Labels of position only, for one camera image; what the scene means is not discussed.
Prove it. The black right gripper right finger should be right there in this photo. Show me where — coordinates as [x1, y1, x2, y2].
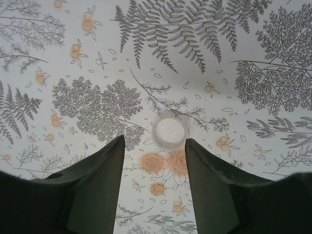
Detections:
[185, 137, 312, 234]

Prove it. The floral patterned tablecloth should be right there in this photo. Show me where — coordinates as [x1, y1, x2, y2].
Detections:
[0, 0, 312, 234]

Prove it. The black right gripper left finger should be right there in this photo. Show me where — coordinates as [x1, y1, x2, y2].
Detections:
[0, 135, 126, 234]

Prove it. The white bottle cap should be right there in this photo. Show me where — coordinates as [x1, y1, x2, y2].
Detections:
[151, 114, 189, 149]

